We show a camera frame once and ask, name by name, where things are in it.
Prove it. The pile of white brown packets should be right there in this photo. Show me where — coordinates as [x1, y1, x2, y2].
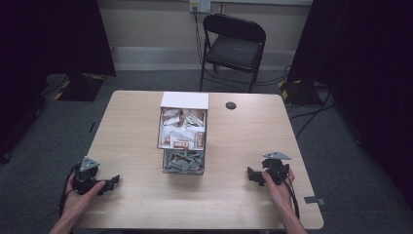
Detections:
[159, 108, 207, 150]

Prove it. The pile of grey packets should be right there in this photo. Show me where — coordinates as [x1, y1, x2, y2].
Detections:
[164, 149, 205, 174]

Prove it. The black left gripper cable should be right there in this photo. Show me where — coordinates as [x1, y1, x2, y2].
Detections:
[57, 163, 82, 218]

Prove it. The person's left hand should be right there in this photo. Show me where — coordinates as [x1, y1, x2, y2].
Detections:
[60, 175, 107, 223]

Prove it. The black floor cable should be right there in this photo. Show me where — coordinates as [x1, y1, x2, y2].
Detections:
[287, 87, 337, 138]

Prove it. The person's right hand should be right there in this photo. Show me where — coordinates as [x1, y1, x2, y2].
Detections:
[260, 167, 296, 212]

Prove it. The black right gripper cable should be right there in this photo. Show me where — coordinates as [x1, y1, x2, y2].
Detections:
[273, 169, 301, 219]

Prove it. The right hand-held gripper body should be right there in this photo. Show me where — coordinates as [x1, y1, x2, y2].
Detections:
[260, 151, 292, 186]

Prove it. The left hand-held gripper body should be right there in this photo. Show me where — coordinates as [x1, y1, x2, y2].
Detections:
[71, 156, 105, 196]

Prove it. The black folding chair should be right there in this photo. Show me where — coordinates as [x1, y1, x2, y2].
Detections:
[198, 13, 268, 95]

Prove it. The clear drawer box white top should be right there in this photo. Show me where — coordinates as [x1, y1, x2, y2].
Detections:
[156, 91, 210, 176]

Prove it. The black stand base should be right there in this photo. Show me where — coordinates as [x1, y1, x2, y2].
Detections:
[278, 79, 323, 106]
[56, 73, 106, 102]

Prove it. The dark curtain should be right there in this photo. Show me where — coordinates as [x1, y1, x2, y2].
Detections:
[0, 0, 117, 165]
[286, 0, 413, 211]

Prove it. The grey tape strip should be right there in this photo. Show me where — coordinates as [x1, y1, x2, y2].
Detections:
[303, 195, 326, 206]

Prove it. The white wall socket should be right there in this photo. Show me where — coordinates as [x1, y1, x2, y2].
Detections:
[189, 0, 212, 15]

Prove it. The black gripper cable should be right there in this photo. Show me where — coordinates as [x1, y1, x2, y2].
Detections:
[273, 169, 301, 219]
[57, 163, 82, 218]

